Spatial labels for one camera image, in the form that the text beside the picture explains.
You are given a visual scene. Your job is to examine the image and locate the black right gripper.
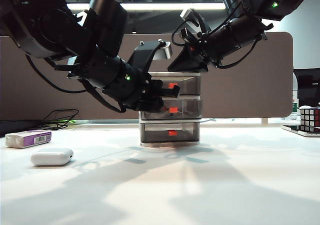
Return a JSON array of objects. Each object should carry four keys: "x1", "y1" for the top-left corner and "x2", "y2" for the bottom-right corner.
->
[{"x1": 167, "y1": 32, "x2": 219, "y2": 73}]

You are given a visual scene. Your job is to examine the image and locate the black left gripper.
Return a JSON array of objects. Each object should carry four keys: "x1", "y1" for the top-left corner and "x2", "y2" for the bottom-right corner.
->
[{"x1": 112, "y1": 62, "x2": 181, "y2": 114}]

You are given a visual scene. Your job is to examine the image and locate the white plastic drawer cabinet frame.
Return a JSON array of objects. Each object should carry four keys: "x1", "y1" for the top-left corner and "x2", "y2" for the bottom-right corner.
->
[{"x1": 137, "y1": 71, "x2": 202, "y2": 149}]

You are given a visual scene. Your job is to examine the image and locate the smoky drawer with red handle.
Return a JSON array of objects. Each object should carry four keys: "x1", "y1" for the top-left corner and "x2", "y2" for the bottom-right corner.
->
[
  {"x1": 139, "y1": 122, "x2": 201, "y2": 144},
  {"x1": 139, "y1": 99, "x2": 201, "y2": 120},
  {"x1": 149, "y1": 75, "x2": 201, "y2": 96}
]

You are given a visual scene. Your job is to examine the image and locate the long ceiling light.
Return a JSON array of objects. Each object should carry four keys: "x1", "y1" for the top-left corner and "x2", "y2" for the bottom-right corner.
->
[{"x1": 66, "y1": 2, "x2": 226, "y2": 11}]

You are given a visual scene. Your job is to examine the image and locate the brown desk partition panel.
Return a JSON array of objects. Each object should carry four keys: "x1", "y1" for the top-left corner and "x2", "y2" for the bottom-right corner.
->
[{"x1": 0, "y1": 31, "x2": 294, "y2": 121}]

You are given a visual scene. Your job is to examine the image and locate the green labelled bottle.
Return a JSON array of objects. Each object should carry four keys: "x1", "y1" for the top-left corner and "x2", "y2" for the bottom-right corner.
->
[{"x1": 291, "y1": 97, "x2": 300, "y2": 117}]

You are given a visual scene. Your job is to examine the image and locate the black office chair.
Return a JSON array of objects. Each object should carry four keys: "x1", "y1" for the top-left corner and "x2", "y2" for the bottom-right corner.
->
[{"x1": 292, "y1": 68, "x2": 320, "y2": 109}]

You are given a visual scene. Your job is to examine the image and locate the black smartphone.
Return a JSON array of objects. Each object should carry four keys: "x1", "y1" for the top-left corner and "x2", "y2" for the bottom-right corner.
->
[{"x1": 281, "y1": 124, "x2": 320, "y2": 138}]

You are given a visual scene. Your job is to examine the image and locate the white earbuds charging case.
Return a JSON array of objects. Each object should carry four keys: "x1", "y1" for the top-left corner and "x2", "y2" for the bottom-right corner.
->
[{"x1": 30, "y1": 147, "x2": 74, "y2": 167}]

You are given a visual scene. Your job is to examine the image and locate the black Rubik's cube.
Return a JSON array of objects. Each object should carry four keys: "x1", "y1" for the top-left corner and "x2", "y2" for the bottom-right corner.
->
[{"x1": 298, "y1": 105, "x2": 320, "y2": 132}]

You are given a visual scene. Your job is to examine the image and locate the white eraser with purple sleeve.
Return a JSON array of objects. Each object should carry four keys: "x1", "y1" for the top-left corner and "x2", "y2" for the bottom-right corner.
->
[{"x1": 4, "y1": 130, "x2": 53, "y2": 150}]

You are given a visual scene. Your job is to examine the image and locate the black flat pad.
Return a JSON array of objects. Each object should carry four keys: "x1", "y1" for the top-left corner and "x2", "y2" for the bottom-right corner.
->
[{"x1": 0, "y1": 119, "x2": 46, "y2": 137}]

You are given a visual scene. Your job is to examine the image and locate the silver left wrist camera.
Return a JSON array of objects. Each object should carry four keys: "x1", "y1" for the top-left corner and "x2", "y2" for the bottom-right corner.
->
[{"x1": 129, "y1": 39, "x2": 174, "y2": 74}]

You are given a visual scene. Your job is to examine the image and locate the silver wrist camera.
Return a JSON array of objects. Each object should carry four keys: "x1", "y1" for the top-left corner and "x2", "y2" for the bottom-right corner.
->
[
  {"x1": 129, "y1": 39, "x2": 174, "y2": 74},
  {"x1": 180, "y1": 8, "x2": 201, "y2": 26}
]

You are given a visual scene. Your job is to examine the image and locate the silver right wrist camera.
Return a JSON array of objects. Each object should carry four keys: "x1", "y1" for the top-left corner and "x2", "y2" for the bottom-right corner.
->
[{"x1": 180, "y1": 8, "x2": 201, "y2": 26}]

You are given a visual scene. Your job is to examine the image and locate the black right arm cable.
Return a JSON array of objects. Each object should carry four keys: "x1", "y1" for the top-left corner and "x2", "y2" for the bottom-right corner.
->
[{"x1": 215, "y1": 36, "x2": 261, "y2": 70}]

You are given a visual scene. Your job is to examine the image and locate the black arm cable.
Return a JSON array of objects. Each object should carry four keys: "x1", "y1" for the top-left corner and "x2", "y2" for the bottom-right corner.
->
[
  {"x1": 25, "y1": 54, "x2": 126, "y2": 114},
  {"x1": 215, "y1": 36, "x2": 261, "y2": 70}
]

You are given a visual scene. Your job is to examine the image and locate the tangled black cables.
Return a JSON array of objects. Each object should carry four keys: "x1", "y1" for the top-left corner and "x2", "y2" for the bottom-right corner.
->
[{"x1": 37, "y1": 109, "x2": 80, "y2": 131}]

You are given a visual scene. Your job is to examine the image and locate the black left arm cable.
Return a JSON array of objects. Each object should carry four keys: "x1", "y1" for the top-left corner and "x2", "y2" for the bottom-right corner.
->
[{"x1": 25, "y1": 54, "x2": 126, "y2": 114}]

